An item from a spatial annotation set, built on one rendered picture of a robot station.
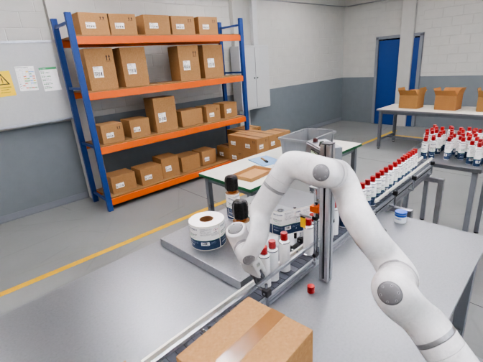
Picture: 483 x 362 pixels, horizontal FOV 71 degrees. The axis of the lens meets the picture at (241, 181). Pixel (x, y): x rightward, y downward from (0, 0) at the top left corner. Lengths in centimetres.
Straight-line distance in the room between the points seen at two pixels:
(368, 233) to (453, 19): 823
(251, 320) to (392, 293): 40
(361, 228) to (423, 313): 28
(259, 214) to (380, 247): 42
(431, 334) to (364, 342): 37
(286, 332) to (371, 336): 52
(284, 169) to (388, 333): 75
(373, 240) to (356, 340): 47
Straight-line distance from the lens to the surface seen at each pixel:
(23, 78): 525
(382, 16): 973
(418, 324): 113
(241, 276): 166
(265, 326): 106
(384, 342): 147
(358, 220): 111
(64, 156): 554
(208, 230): 182
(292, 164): 117
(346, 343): 144
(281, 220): 185
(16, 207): 556
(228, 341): 103
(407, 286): 106
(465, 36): 905
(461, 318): 254
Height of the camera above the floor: 185
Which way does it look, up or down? 20 degrees down
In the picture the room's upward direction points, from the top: 4 degrees counter-clockwise
